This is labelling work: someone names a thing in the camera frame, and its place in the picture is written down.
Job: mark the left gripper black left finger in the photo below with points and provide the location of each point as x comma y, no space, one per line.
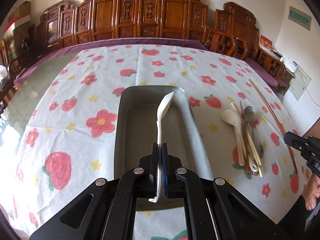
153,169

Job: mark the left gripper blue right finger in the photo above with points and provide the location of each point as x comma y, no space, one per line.
164,153

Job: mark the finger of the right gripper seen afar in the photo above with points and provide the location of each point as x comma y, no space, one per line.
293,140

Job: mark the dark brown wooden chopstick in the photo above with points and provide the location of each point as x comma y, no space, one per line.
282,130

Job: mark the white plastic spoon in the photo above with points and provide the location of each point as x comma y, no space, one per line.
161,112

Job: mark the silver metal spoon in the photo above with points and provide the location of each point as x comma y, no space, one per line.
251,118

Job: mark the white ceramic spoon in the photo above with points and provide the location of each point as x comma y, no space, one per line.
231,117

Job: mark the person's right hand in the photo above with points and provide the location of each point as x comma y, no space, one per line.
311,192

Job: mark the light bamboo chopstick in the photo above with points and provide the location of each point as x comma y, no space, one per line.
254,160
243,156

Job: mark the grey metal tray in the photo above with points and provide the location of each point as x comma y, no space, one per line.
136,137

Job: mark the wooden side table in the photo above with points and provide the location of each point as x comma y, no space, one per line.
284,81

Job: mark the red card on table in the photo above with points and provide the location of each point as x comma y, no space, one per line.
265,43

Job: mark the strawberry flower tablecloth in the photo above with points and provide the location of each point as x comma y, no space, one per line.
70,140

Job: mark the carved wooden armchair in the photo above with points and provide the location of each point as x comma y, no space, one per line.
234,34

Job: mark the carved wooden sofa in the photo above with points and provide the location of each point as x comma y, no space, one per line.
63,25

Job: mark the wooden chair at left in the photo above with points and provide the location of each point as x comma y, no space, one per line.
15,67

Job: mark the stacked cardboard boxes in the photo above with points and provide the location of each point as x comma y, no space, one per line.
20,16

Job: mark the white wall electrical box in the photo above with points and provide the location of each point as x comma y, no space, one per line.
299,83

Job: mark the grey wall panel box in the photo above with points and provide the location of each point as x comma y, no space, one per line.
300,18

